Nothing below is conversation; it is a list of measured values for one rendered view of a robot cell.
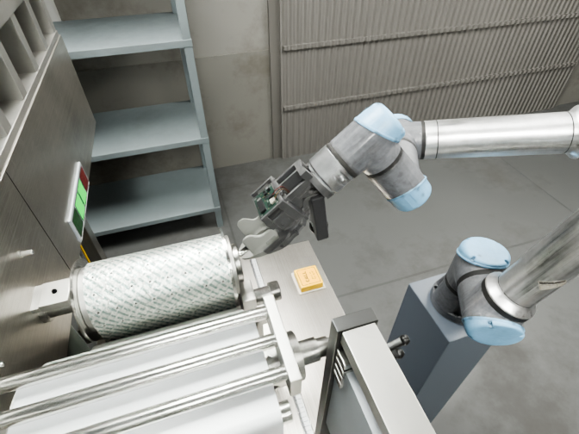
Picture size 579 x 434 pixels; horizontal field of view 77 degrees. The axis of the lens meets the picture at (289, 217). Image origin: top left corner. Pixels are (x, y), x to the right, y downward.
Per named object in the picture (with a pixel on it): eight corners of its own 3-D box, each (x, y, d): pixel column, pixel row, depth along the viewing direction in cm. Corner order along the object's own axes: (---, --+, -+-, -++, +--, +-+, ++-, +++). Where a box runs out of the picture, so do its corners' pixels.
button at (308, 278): (323, 287, 109) (323, 282, 108) (301, 293, 108) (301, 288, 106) (314, 269, 114) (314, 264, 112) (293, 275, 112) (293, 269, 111)
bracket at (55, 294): (71, 306, 61) (66, 299, 60) (33, 314, 60) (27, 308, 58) (74, 282, 65) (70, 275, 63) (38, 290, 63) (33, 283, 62)
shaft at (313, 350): (343, 357, 50) (345, 346, 48) (301, 370, 49) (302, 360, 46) (333, 337, 52) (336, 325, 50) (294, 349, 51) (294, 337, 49)
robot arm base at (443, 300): (462, 275, 112) (473, 253, 106) (497, 316, 102) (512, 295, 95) (420, 288, 109) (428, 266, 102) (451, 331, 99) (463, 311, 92)
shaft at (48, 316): (90, 317, 65) (80, 302, 62) (46, 327, 63) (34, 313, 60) (91, 297, 68) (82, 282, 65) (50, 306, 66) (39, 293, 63)
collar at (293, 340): (305, 387, 49) (307, 366, 44) (261, 402, 47) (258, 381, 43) (290, 344, 53) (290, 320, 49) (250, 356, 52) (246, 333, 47)
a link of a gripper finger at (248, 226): (220, 231, 69) (255, 201, 67) (241, 242, 73) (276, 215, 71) (222, 243, 67) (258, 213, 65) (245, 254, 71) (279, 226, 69)
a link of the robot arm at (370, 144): (417, 143, 58) (386, 103, 54) (363, 188, 61) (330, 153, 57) (399, 129, 65) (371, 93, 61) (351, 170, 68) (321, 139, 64)
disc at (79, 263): (102, 356, 65) (68, 311, 55) (99, 356, 65) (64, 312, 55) (105, 289, 75) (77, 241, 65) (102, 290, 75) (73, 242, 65)
